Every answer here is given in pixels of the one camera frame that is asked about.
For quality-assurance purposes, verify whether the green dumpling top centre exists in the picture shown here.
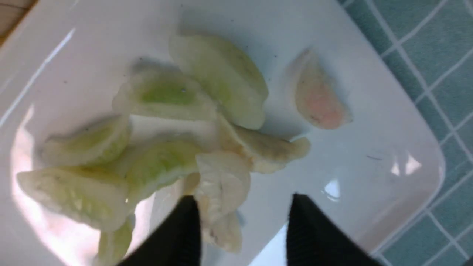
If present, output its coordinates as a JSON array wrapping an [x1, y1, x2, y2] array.
[[169, 35, 269, 130]]

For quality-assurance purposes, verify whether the green checkered tablecloth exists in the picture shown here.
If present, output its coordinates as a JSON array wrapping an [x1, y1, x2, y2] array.
[[338, 0, 473, 266]]

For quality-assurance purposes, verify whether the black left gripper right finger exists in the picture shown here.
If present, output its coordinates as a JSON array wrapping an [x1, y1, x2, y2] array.
[[286, 194, 380, 266]]

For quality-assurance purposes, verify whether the green dumpling centre lower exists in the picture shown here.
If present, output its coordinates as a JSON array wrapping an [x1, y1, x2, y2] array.
[[120, 139, 203, 212]]

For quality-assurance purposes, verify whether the green dumpling bottom edge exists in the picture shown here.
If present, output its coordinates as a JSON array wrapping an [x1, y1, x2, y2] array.
[[92, 214, 135, 266]]

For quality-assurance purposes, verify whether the pale dumpling right of pile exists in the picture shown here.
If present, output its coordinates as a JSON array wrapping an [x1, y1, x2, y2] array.
[[216, 115, 311, 174]]

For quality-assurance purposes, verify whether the green dumpling left upper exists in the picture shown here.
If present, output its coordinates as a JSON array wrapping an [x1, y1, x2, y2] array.
[[40, 116, 132, 166]]

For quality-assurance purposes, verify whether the white square plate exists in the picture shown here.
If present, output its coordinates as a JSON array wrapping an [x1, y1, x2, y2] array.
[[1, 0, 445, 266]]

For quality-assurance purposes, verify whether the green dumpling left lower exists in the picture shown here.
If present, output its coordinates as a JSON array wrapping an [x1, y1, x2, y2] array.
[[17, 166, 129, 231]]

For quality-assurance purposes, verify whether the wooden steamer with yellow bands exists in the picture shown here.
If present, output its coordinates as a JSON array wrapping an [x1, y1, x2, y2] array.
[[0, 0, 37, 45]]

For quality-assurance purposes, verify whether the pink dumpling on plate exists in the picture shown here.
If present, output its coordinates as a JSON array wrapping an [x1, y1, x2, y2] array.
[[289, 47, 354, 130]]

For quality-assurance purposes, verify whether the green steamed dumpling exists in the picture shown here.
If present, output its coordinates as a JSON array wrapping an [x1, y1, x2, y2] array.
[[194, 151, 251, 254]]

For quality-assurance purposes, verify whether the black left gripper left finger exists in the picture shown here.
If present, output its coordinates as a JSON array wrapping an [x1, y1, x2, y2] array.
[[119, 196, 202, 266]]

